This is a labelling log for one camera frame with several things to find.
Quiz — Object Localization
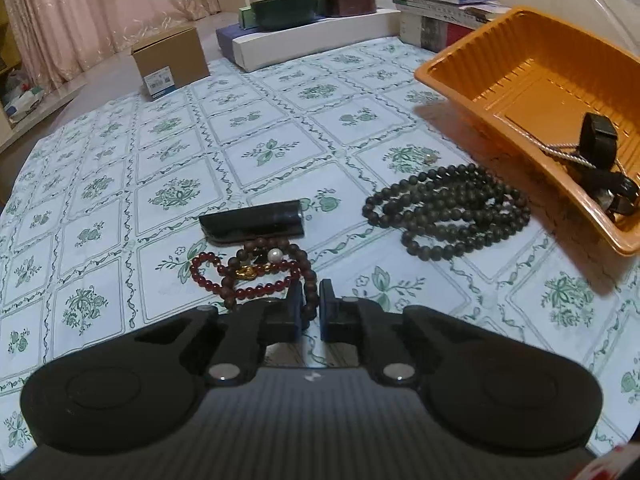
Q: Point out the red white patterned cloth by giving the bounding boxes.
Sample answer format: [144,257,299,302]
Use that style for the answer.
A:
[587,442,640,480]

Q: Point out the red bead bracelet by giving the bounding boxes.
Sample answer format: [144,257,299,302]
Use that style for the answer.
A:
[190,252,303,300]

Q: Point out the black strap wrist watch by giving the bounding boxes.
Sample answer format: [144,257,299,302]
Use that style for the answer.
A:
[575,112,640,218]

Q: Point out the pink curtain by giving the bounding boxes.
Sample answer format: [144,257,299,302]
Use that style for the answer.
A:
[0,0,251,91]

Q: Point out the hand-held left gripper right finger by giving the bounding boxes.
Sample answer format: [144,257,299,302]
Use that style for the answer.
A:
[319,279,506,386]

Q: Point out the beige paperback book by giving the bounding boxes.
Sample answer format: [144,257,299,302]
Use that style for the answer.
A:
[420,2,513,27]

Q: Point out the dark bead necklace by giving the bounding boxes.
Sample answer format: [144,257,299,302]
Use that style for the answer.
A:
[363,164,531,260]

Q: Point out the brown bead bracelet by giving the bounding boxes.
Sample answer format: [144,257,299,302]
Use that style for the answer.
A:
[220,239,319,318]

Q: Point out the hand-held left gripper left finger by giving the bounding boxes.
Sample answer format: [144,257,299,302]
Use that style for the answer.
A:
[125,280,305,386]

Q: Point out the orange plastic tray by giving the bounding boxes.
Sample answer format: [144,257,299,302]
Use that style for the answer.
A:
[414,6,640,256]

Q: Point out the brown cardboard box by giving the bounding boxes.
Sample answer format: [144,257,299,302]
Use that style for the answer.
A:
[131,25,211,102]

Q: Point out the black glossy rectangular case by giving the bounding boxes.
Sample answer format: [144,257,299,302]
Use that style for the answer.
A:
[199,200,306,248]

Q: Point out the flat white box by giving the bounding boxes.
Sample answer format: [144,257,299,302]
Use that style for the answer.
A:
[216,7,401,71]

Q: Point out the floral tablecloth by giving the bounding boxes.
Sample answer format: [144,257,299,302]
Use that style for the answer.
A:
[0,35,640,461]

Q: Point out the white plastic bag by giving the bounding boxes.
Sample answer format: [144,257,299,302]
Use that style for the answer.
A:
[0,70,46,121]

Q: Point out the thin silver chain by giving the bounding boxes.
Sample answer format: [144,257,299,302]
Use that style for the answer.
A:
[502,116,598,167]

